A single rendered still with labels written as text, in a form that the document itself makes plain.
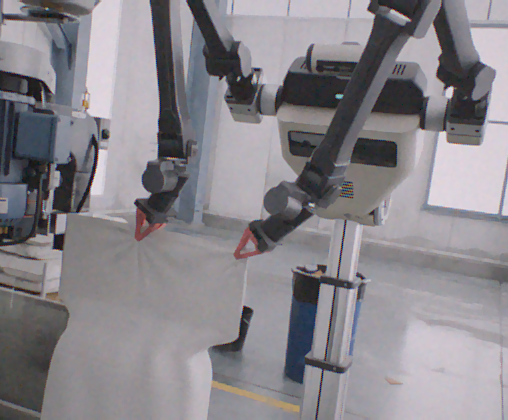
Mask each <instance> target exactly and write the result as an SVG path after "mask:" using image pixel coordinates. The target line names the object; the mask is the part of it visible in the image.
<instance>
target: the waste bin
mask: <svg viewBox="0 0 508 420"><path fill-rule="evenodd" d="M327 267H328V265H324V264H314V263H300V264H295V265H293V266H291V268H290V270H291V272H293V276H292V299H291V306H290V314H289V329H288V337H287V346H286V353H285V361H284V373H285V374H286V376H289V377H290V379H292V380H294V381H296V382H300V383H303V377H304V371H305V365H306V364H304V358H305V356H306V355H307V353H308V352H310V351H312V340H313V334H314V329H315V323H316V317H317V305H318V299H319V293H320V287H321V283H319V277H317V276H313V275H311V274H312V273H315V272H318V271H320V270H321V271H322V274H323V273H325V272H327ZM309 273H310V274H309ZM356 277H358V278H361V284H360V285H359V286H358V287H357V299H356V304H355V310H354V316H353V322H352V333H351V339H350V344H349V350H348V355H350V356H352V357H353V350H354V345H355V341H356V336H357V330H358V321H359V316H360V312H361V307H362V302H363V300H364V295H365V291H366V287H367V284H369V282H370V278H369V277H368V276H367V275H366V274H364V273H362V272H357V271H356Z"/></svg>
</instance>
